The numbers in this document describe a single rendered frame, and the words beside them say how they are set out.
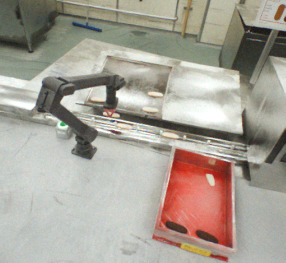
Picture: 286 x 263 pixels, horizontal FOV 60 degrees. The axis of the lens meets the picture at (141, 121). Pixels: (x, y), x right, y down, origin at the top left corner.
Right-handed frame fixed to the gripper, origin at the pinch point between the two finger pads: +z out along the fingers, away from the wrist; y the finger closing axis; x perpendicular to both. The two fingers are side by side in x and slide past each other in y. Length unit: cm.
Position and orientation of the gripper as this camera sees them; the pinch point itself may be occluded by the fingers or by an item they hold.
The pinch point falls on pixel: (110, 113)
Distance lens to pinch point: 146.8
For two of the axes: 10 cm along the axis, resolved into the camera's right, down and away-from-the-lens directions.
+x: -9.8, -1.9, 0.8
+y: 1.9, -6.4, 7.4
